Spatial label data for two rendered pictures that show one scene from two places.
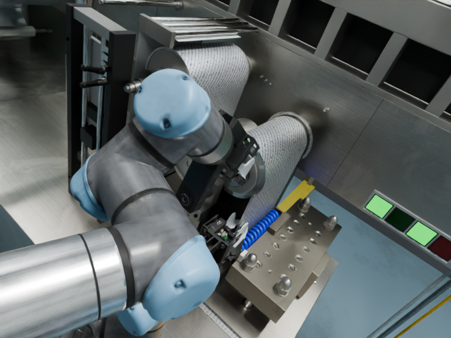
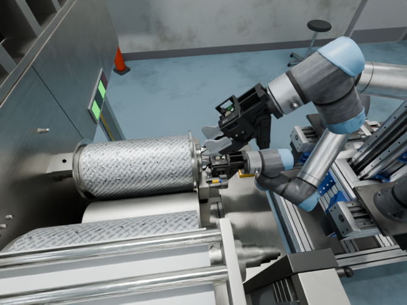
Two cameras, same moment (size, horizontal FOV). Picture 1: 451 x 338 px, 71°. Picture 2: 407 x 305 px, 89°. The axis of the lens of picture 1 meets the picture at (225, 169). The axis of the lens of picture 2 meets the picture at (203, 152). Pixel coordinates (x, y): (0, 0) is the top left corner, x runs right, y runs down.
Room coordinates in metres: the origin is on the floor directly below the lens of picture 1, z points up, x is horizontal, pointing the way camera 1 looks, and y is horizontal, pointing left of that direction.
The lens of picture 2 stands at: (0.71, 0.25, 1.68)
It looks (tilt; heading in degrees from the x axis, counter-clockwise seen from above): 53 degrees down; 237
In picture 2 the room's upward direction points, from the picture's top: straight up
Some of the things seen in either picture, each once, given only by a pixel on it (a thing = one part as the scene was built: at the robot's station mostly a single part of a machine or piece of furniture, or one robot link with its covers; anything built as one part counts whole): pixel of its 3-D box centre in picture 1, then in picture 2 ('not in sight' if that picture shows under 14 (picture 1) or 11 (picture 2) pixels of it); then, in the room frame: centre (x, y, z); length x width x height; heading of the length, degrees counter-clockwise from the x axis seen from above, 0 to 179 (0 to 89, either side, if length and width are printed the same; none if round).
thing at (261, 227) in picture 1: (258, 229); not in sight; (0.65, -0.15, 1.03); 0.21 x 0.04 x 0.03; 154
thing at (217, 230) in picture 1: (209, 248); (227, 164); (0.44, -0.03, 1.12); 0.12 x 0.08 x 0.09; 154
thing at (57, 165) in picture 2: not in sight; (63, 163); (0.84, -0.15, 1.28); 0.06 x 0.05 x 0.02; 154
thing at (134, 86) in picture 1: (137, 86); (259, 254); (0.61, 0.24, 1.34); 0.06 x 0.03 x 0.03; 154
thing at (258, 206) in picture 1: (264, 203); not in sight; (0.66, -0.13, 1.11); 0.23 x 0.01 x 0.18; 154
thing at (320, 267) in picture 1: (314, 275); not in sight; (0.61, -0.34, 0.97); 0.10 x 0.03 x 0.11; 154
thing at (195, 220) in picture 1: (192, 224); (208, 202); (0.55, 0.03, 1.05); 0.06 x 0.05 x 0.31; 154
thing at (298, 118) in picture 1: (287, 137); (89, 169); (0.80, -0.13, 1.25); 0.15 x 0.01 x 0.15; 64
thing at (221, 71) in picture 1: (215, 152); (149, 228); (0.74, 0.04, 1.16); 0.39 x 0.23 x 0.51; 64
